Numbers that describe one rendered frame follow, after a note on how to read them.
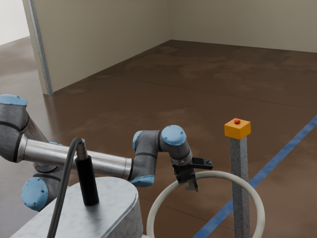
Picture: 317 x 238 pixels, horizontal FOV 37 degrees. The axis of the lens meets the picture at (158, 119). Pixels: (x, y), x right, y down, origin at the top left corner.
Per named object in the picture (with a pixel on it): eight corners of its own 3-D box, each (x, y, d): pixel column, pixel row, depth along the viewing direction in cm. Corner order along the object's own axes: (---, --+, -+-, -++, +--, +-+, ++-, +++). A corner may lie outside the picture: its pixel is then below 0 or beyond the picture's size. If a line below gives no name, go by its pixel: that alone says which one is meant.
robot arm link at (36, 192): (40, 216, 245) (15, 207, 231) (47, 184, 251) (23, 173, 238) (62, 216, 237) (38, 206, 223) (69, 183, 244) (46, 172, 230)
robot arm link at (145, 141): (129, 152, 194) (157, 152, 190) (133, 126, 199) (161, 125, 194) (137, 160, 202) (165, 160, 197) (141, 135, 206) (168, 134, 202)
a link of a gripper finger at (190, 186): (187, 194, 215) (182, 178, 210) (200, 191, 214) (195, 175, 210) (188, 199, 212) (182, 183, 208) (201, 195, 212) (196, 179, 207)
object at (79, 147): (93, 208, 119) (81, 145, 112) (80, 204, 121) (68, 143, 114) (102, 199, 123) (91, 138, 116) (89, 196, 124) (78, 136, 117)
